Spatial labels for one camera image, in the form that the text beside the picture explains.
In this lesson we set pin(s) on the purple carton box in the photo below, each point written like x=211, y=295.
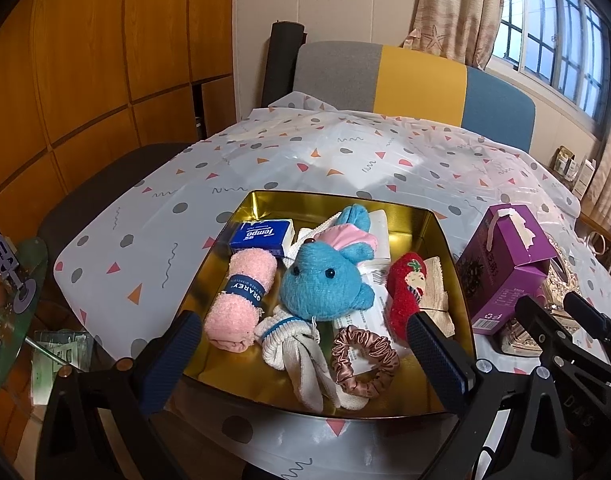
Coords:
x=495, y=280

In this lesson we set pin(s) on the black rolled mat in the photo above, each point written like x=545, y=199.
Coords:
x=280, y=60

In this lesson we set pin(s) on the white plastic wipes packet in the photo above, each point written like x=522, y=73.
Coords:
x=360, y=317

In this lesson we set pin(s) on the pink towel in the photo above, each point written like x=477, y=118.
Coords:
x=240, y=305

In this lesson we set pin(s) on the white waffle cloth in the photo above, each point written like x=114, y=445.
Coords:
x=378, y=230

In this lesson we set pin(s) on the barred window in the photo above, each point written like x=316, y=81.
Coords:
x=545, y=35

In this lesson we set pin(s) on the blue plush toy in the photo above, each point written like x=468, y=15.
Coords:
x=320, y=280

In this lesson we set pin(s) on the patterned plastic tablecloth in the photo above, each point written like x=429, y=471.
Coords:
x=335, y=150

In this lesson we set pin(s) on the green paper packets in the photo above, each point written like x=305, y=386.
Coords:
x=60, y=365

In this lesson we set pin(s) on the beige mesh cloth roll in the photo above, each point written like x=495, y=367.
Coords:
x=438, y=290

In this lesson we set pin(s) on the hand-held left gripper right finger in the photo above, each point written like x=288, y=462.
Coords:
x=435, y=360

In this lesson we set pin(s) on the brown satin scrunchie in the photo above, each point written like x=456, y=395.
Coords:
x=345, y=345

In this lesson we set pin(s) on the grey yellow blue chair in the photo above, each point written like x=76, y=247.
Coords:
x=415, y=80

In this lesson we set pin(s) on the round glass side table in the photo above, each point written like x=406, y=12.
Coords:
x=15, y=350

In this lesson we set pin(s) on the gold metal tin box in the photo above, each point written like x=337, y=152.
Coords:
x=425, y=240

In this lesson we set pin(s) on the purple toy spatula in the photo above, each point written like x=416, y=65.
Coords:
x=8, y=260

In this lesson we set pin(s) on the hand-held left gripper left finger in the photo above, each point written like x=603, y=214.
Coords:
x=168, y=360

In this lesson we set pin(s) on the gold woven tissue box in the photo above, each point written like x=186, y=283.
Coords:
x=560, y=280

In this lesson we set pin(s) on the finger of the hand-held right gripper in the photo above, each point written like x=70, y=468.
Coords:
x=595, y=322
x=543, y=325

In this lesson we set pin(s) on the cluster of small jars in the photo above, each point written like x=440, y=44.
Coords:
x=573, y=170

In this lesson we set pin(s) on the wooden wardrobe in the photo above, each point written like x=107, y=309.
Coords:
x=110, y=60

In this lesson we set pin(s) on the dark grey seat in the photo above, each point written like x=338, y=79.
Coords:
x=110, y=185

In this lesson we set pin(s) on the blue tissue packet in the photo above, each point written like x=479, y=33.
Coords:
x=260, y=237

